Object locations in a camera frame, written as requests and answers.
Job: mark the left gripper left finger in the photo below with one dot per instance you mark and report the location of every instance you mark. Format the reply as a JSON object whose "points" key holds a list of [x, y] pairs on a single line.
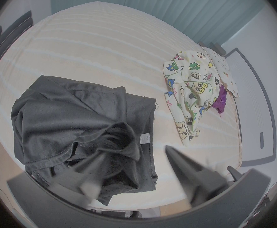
{"points": [[93, 174]]}

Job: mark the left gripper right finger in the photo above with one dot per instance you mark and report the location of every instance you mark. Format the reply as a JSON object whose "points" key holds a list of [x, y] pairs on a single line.
{"points": [[193, 174]]}

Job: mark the black T-shirt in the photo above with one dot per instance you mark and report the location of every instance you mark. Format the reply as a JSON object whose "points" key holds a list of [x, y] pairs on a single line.
{"points": [[69, 117]]}

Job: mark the bed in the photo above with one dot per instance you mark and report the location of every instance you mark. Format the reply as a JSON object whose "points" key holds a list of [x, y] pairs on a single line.
{"points": [[93, 51]]}

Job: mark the purple garment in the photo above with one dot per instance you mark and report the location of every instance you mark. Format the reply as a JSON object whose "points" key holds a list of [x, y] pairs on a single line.
{"points": [[221, 101]]}

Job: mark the white printed pyjama garment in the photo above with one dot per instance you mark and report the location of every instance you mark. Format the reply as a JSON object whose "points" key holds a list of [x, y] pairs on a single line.
{"points": [[188, 91]]}

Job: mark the white printed pillow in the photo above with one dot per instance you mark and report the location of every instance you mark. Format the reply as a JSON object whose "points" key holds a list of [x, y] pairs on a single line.
{"points": [[224, 65]]}

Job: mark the grey bedside table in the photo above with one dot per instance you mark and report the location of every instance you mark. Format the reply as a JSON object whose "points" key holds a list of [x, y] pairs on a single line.
{"points": [[212, 47]]}

